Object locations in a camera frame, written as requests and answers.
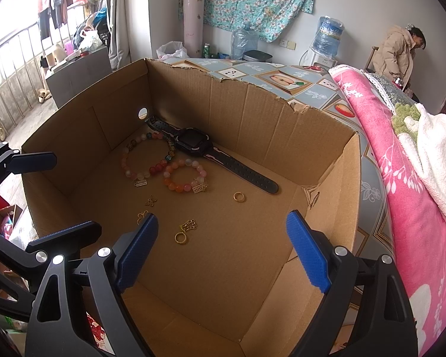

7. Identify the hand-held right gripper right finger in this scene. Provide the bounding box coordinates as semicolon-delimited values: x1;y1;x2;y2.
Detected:
285;209;420;357

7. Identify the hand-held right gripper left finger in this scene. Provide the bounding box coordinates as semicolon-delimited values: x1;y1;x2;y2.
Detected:
24;213;160;357

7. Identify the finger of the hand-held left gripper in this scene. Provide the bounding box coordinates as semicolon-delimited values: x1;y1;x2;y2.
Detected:
0;220;103;323
0;141;58;198

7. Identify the orange pink bead bracelet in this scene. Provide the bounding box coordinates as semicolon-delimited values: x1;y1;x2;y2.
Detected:
162;158;208;194

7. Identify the brown cardboard box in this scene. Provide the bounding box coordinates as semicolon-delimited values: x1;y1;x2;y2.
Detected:
20;57;363;357

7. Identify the multicoloured bead bracelet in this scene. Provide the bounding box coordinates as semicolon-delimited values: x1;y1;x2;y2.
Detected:
122;131;176;180

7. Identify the blue black smartwatch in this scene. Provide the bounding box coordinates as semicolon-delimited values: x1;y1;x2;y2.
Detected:
143;116;279;195

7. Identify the small open cardboard carton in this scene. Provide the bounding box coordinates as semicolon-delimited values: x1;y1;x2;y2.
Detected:
0;204;24;240

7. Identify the metal balcony railing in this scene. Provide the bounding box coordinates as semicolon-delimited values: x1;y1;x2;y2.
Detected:
0;18;51;145

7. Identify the grey cabinet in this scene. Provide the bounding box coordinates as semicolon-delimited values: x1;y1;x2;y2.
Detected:
45;48;113;111

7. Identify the pink floral blanket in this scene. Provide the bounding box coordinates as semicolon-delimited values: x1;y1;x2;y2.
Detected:
328;64;446;357

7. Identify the white shopping bag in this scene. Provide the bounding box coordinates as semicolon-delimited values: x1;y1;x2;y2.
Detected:
78;30;104;52

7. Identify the dark pile of clothes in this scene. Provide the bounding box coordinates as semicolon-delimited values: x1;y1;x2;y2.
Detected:
73;7;110;51

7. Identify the white fluffy towel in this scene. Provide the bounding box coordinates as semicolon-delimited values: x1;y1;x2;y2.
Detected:
397;104;446;249

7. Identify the green fluffy cloth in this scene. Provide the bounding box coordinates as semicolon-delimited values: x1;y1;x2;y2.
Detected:
391;103;421;135

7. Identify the grey curtain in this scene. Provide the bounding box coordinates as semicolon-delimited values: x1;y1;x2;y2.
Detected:
105;0;135;71

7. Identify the white plastic bag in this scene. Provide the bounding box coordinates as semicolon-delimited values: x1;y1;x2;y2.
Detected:
156;41;189;62

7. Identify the grey lace cloth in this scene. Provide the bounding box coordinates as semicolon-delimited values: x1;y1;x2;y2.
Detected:
360;71;420;114

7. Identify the white water dispenser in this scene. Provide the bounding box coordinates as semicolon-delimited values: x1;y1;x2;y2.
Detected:
305;49;339;71

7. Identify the grey lidded bin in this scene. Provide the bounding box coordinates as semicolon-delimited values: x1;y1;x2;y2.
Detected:
242;50;273;64

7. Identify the wooden chair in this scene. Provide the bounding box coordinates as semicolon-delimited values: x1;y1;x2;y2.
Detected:
365;46;380;73

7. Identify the pink rolled mat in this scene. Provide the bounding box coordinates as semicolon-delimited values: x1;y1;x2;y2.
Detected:
183;0;205;59

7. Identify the blue labelled water jug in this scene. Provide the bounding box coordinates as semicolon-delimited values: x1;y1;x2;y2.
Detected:
313;15;346;59

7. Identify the clear empty water jug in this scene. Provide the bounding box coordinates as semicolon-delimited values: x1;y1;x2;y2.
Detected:
231;21;261;61

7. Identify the teal floral wall cloth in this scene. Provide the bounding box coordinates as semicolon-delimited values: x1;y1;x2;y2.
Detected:
178;0;318;43

